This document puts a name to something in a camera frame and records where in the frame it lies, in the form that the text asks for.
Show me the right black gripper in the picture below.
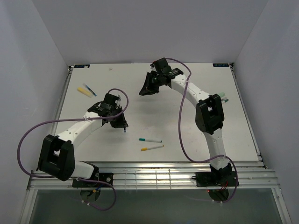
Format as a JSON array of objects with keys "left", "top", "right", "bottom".
[{"left": 140, "top": 72, "right": 163, "bottom": 96}]

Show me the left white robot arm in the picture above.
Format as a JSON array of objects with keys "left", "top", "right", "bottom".
[{"left": 38, "top": 99, "right": 128, "bottom": 187}]

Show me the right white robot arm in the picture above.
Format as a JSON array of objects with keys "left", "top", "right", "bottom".
[{"left": 139, "top": 69, "right": 235, "bottom": 186}]

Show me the dark blue pen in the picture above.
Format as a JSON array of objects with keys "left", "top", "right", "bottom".
[{"left": 83, "top": 83, "right": 97, "bottom": 97}]

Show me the green capped white marker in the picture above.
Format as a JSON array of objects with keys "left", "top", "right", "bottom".
[{"left": 139, "top": 138, "right": 162, "bottom": 143}]

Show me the yellow capped white marker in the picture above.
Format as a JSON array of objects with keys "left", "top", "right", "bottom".
[{"left": 141, "top": 145, "right": 164, "bottom": 152}]

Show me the yellow marker cap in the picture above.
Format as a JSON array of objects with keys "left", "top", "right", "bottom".
[{"left": 77, "top": 87, "right": 93, "bottom": 98}]

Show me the right blue corner label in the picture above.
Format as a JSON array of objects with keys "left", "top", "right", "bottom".
[{"left": 213, "top": 63, "right": 229, "bottom": 67}]

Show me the blue corner label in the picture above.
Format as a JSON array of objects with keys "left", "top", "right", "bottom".
[
  {"left": 213, "top": 63, "right": 229, "bottom": 67},
  {"left": 74, "top": 64, "right": 90, "bottom": 69}
]

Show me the left blue corner label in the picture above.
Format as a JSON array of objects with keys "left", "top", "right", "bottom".
[{"left": 74, "top": 64, "right": 90, "bottom": 69}]

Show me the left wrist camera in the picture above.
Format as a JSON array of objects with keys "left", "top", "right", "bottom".
[{"left": 103, "top": 93, "right": 121, "bottom": 106}]

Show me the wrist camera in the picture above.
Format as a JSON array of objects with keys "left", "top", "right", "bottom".
[
  {"left": 103, "top": 93, "right": 121, "bottom": 106},
  {"left": 150, "top": 57, "right": 171, "bottom": 73}
]

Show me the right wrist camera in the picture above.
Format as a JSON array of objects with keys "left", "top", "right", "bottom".
[{"left": 150, "top": 57, "right": 171, "bottom": 73}]

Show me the aluminium frame rail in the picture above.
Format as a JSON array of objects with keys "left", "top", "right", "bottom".
[{"left": 27, "top": 162, "right": 281, "bottom": 191}]

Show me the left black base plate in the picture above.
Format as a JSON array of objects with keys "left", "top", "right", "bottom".
[{"left": 71, "top": 172, "right": 114, "bottom": 189}]

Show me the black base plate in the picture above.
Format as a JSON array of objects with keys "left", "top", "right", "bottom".
[
  {"left": 191, "top": 171, "right": 239, "bottom": 187},
  {"left": 71, "top": 172, "right": 114, "bottom": 189}
]

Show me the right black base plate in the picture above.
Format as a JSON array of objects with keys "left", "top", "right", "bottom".
[{"left": 191, "top": 171, "right": 239, "bottom": 187}]

